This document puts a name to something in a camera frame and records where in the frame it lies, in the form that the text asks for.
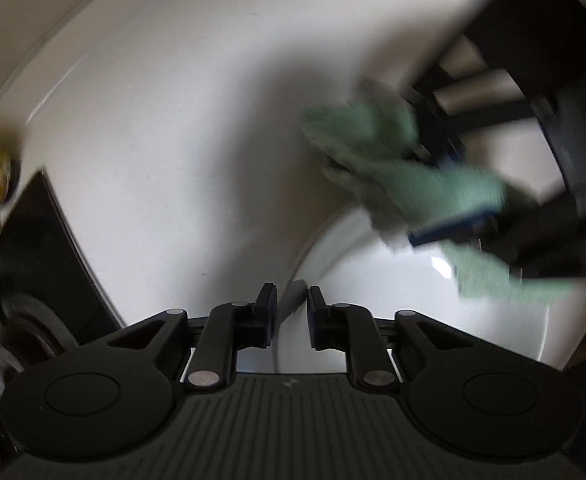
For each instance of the black glass cooktop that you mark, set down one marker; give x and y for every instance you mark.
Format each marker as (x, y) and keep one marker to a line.
(38, 260)

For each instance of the white plate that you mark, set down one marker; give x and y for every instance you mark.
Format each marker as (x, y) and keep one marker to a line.
(413, 305)

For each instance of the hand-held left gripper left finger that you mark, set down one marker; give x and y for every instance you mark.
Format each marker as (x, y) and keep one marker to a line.
(271, 306)

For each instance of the round metal stove burner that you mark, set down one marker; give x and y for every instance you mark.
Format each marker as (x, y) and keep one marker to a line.
(33, 330)

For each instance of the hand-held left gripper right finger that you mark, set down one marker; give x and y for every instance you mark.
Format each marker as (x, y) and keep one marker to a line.
(315, 306)

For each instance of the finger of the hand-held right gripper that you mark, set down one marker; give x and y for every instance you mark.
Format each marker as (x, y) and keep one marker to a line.
(518, 240)
(438, 130)

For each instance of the green fleece cloth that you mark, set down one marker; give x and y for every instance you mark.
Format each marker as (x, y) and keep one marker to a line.
(413, 180)

